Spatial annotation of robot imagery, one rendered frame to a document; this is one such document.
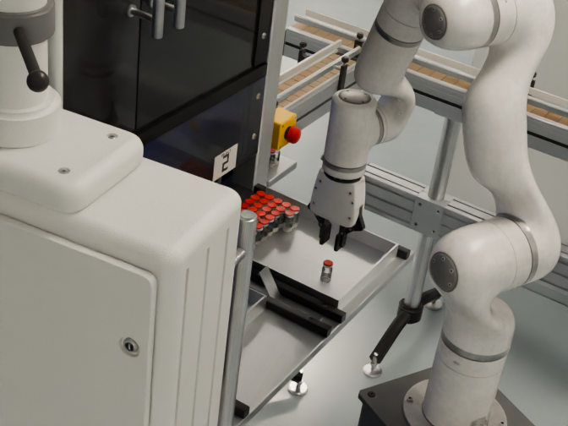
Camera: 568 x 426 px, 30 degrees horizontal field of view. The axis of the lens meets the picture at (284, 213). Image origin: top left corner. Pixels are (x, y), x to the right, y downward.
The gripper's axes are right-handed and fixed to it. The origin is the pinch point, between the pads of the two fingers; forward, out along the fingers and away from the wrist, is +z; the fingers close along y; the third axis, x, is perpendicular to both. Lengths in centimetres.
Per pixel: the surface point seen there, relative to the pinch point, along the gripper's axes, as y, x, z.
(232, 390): 22, -70, -21
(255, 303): -6.5, -16.6, 10.2
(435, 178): -16, 98, 37
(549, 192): 4, 155, 60
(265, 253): -14.8, -0.3, 10.8
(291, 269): -7.6, -1.5, 10.8
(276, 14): -30.1, 19.4, -32.8
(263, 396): 9.1, -37.2, 11.2
